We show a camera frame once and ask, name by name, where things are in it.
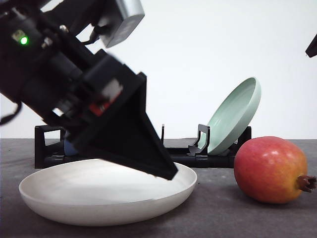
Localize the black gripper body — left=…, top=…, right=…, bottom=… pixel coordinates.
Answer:
left=0, top=0, right=147, bottom=129

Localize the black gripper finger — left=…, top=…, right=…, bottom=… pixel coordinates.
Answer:
left=305, top=34, right=317, bottom=57
left=72, top=72, right=178, bottom=180

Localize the white plate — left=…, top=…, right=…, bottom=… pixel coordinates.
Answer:
left=19, top=160, right=197, bottom=226

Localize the red pomegranate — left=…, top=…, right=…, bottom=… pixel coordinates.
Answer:
left=234, top=136, right=317, bottom=204

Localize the blue plate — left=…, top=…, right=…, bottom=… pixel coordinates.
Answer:
left=64, top=131, right=79, bottom=156

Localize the mint green plate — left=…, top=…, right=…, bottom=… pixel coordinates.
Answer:
left=199, top=77, right=262, bottom=155

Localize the black dish rack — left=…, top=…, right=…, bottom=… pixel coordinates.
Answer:
left=34, top=124, right=252, bottom=169

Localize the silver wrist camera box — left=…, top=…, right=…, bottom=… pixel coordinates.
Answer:
left=96, top=0, right=145, bottom=48

